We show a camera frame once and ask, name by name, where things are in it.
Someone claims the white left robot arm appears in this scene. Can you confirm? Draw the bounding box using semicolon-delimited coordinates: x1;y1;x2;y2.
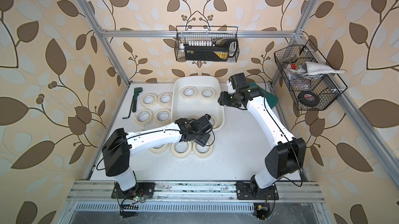
101;115;215;192

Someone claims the black wire basket right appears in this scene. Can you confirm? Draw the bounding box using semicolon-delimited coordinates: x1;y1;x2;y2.
274;40;348;111

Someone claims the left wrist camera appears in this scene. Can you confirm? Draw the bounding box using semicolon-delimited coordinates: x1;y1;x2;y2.
194;114;213;132

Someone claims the black wire basket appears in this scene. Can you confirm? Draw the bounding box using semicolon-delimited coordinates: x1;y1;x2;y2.
274;40;348;111
174;25;240;62

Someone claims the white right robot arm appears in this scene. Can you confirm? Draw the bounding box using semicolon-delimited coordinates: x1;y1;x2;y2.
218;86;306;190

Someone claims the white plastic storage box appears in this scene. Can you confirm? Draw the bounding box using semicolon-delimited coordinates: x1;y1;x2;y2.
171;75;225;131

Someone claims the green pipe wrench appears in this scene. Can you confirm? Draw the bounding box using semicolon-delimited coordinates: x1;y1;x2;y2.
132;87;143;112

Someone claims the green tool case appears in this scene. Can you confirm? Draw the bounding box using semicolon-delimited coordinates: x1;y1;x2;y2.
249;82;278;109

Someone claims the black wire basket rear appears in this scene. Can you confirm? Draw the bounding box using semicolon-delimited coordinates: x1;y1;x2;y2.
174;25;240;62

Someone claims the cream masking tape roll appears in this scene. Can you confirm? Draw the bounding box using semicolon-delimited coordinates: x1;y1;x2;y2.
209;115;219;129
150;144;170;154
154;109;171;125
192;144;213;159
181;86;197;100
134;109;153;126
170;142;192;159
158;92;172;108
199;87;216;100
140;93;158;109

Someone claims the black round disc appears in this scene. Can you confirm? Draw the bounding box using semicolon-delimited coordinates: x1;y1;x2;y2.
298;91;320;108

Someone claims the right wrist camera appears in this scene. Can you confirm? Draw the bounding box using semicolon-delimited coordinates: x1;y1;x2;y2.
227;73;249;94

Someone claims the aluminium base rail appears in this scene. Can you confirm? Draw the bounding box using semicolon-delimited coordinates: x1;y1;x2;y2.
67;180;325;203

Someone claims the black yellow box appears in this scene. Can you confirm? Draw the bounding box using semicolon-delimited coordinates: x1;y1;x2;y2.
184;46;229;62

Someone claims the grey cloth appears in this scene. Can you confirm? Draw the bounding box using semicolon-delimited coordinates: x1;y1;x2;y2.
295;61;345;76

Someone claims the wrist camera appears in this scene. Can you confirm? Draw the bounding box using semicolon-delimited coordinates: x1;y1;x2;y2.
227;73;249;94
194;114;213;132

